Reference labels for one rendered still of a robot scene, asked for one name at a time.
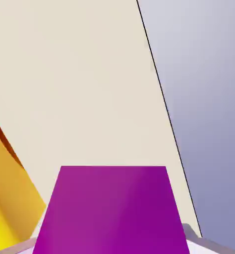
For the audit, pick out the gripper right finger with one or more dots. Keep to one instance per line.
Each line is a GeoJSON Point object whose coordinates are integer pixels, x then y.
{"type": "Point", "coordinates": [204, 245]}

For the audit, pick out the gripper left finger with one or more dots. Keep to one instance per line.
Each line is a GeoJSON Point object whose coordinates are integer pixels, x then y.
{"type": "Point", "coordinates": [20, 247]}

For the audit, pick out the small purple cube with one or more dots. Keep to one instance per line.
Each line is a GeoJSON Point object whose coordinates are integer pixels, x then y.
{"type": "Point", "coordinates": [111, 210]}

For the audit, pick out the large yellow box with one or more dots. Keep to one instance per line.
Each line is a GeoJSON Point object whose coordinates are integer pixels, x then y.
{"type": "Point", "coordinates": [8, 190]}

